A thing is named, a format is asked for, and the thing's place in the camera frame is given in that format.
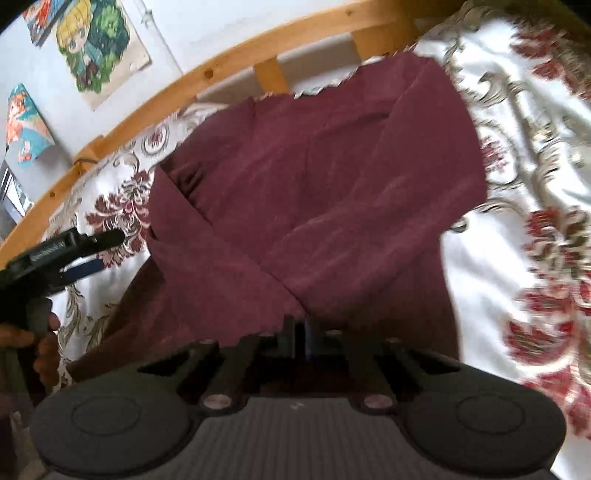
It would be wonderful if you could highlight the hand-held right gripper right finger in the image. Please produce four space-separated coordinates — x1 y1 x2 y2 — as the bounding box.
305 319 463 412

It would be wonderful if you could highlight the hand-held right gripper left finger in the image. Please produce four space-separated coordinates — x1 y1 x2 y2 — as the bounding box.
137 316 306 412

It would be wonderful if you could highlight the red blue cartoon wall poster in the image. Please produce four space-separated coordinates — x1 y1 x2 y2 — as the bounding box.
22 0 62 48

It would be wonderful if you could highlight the blond figure cartoon wall poster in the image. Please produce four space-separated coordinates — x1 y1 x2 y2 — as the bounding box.
55 0 153 112

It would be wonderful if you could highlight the wooden bed frame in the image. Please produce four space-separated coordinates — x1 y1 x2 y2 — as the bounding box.
0 0 445 265

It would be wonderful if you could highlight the white floral bedspread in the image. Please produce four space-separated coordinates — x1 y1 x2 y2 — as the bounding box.
28 0 591 480

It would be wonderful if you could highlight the orange hair cartoon wall poster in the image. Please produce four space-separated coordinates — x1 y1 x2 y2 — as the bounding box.
4 83 56 164

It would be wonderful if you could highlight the maroon garment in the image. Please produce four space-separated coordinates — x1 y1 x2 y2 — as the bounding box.
67 51 491 385

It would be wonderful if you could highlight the person's left hand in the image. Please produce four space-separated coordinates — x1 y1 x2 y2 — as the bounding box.
0 312 62 398

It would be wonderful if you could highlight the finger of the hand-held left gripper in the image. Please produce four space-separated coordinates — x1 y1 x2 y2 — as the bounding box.
59 257 105 285
69 229 127 260

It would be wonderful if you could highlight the dark striped object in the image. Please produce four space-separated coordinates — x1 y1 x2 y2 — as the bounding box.
0 159 36 228

